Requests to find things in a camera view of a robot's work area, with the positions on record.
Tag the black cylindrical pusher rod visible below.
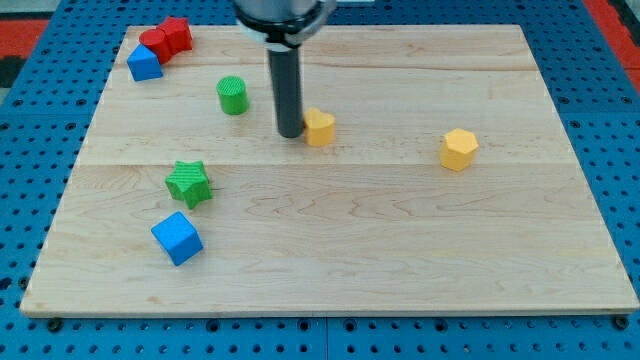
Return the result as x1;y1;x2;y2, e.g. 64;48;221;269
267;49;304;138

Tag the yellow heart block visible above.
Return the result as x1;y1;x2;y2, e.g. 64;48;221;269
303;107;336;147

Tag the yellow hexagon block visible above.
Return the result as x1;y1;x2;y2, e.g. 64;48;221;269
439;128;479;171

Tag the green cylinder block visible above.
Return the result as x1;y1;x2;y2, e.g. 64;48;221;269
216;76;249;115

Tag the red star block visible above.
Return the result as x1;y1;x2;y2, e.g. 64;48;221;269
156;16;192;55

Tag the red cylinder block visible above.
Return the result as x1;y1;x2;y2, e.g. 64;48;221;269
139;28;173;65

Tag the blue triangular block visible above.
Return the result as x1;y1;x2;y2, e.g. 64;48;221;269
126;44;163;82

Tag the green star block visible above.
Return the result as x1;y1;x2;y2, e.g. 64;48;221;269
165;161;213;209

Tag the wooden board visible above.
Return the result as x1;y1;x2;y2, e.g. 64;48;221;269
21;25;639;318

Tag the blue cube block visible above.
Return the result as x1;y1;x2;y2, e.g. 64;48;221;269
151;212;204;266

